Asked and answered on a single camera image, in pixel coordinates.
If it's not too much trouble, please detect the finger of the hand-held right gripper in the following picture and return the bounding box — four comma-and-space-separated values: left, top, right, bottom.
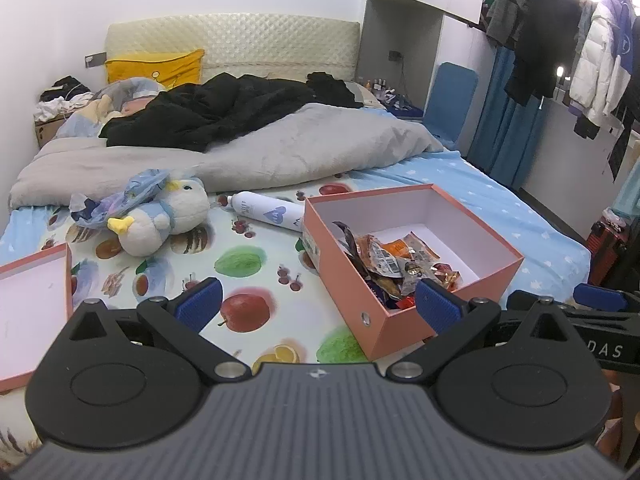
506, 282, 640, 314

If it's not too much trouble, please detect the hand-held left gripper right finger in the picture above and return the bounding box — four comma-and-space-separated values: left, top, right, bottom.
390, 280, 573, 380

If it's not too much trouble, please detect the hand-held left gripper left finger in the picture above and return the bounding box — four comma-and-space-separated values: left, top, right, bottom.
67, 277, 253, 381

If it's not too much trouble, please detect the pile of snack packets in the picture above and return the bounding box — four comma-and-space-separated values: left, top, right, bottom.
332, 221, 461, 311

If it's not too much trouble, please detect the pink cardboard box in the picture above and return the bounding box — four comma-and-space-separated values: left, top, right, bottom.
302, 184, 525, 361

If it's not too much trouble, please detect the red suitcase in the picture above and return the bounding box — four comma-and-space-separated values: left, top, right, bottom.
587, 210, 640, 286

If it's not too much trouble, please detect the fruit print bed mat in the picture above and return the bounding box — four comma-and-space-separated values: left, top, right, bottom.
0, 180, 391, 461

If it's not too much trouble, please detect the white blue plush penguin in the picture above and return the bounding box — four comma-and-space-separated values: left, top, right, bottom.
107, 177, 211, 256

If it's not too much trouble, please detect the white bottle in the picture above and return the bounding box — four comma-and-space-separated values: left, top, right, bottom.
229, 191, 306, 233

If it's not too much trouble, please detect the pink box lid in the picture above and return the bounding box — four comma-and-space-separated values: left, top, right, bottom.
0, 243, 74, 393

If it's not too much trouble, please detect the blue curtain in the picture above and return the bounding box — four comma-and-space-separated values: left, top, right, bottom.
467, 45, 548, 188

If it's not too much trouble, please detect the black clothing heap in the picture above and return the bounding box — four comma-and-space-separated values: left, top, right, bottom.
100, 74, 326, 153

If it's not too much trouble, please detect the grey blanket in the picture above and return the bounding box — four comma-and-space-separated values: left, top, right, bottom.
10, 102, 443, 208

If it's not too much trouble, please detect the blue tray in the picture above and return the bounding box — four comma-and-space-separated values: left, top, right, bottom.
385, 92, 426, 121

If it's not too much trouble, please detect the blue chair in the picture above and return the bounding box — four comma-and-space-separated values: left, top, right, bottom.
424, 62, 478, 148

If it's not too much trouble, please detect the light blue patterned quilt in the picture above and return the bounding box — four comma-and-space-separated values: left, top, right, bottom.
55, 77, 166, 138

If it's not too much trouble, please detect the white hanging puffer jacket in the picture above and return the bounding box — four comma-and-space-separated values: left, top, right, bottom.
570, 0, 636, 126

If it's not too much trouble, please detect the row of small bottles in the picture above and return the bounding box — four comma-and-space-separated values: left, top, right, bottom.
365, 77, 401, 98

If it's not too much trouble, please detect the brown cardboard box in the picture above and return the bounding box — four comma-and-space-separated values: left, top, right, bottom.
34, 110, 71, 148

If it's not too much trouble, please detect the yellow pillow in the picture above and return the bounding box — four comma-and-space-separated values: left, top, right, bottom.
105, 49, 206, 93

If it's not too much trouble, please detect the small black garment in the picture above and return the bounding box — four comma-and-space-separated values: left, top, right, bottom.
306, 72, 363, 108

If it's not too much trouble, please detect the heap of clothes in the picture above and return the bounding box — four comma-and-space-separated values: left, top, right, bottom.
37, 76, 93, 121

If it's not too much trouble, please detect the black hanging jacket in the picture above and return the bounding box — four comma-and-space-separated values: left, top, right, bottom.
505, 0, 583, 106

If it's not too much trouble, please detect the cream quilted headboard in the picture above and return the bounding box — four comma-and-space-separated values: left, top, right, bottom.
105, 14, 361, 86

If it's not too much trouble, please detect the grey hanging jacket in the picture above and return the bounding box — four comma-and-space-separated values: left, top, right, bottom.
486, 0, 533, 51

